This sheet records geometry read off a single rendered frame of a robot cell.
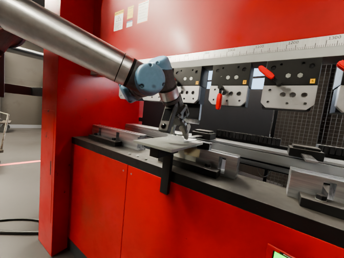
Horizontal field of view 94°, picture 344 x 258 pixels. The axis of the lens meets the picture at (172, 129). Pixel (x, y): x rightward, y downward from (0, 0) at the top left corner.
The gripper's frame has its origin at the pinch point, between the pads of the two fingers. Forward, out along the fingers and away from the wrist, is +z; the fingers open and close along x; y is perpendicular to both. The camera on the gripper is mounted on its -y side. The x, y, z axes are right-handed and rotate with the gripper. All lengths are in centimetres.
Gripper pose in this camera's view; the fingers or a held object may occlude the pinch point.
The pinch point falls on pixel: (179, 137)
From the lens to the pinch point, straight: 74.3
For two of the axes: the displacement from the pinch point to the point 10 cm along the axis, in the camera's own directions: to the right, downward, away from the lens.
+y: 4.9, -6.5, 5.8
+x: -8.3, -1.4, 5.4
